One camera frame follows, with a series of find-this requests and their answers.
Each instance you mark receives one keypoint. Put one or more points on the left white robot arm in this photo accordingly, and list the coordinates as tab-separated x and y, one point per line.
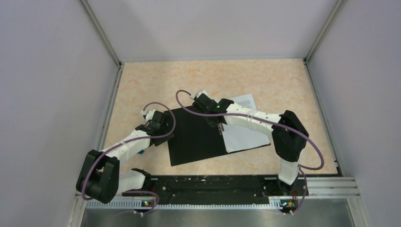
100	177

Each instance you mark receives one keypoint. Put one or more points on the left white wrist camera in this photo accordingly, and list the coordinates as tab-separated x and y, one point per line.
148	115

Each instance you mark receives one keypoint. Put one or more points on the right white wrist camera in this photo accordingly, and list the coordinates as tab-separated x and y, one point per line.
198	94

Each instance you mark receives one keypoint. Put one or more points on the single printed paper sheet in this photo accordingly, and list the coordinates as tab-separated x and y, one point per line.
237	138

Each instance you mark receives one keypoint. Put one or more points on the teal folder black inside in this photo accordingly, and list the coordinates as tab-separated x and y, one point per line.
194	139

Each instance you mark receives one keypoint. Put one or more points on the aluminium frame rail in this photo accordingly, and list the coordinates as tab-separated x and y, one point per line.
318	188

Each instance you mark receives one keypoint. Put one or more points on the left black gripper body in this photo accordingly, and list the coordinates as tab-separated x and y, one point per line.
165	130

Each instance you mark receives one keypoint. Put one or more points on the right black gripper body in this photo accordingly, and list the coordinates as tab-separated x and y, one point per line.
210	122

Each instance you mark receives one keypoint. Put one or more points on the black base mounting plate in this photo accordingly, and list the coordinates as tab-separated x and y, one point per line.
222	189

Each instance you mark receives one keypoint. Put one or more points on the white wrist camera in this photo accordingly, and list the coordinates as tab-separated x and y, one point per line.
198	94
148	115

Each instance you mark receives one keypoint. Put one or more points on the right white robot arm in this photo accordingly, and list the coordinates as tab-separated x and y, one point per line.
285	131

